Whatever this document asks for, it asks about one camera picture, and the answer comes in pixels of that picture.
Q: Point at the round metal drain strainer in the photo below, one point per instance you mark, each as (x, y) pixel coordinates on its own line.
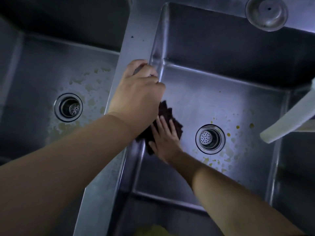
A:
(210, 139)
(67, 108)

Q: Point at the yellow woven cloth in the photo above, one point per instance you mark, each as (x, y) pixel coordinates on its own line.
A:
(152, 232)

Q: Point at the dark cleaning cloth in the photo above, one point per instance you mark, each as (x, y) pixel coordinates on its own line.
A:
(166, 110)

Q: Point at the person's right hand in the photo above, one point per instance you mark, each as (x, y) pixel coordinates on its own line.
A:
(166, 147)

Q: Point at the person's right forearm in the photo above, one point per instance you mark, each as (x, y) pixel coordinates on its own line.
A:
(233, 201)

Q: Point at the person's left forearm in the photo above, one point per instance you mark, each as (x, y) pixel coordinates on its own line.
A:
(61, 169)

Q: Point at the person's left hand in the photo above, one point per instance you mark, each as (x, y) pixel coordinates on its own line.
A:
(137, 100)

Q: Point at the round steel drain lid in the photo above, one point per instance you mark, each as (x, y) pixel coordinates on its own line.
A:
(267, 17)

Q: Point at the stainless steel sink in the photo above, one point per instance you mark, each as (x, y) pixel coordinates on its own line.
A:
(221, 100)
(37, 78)

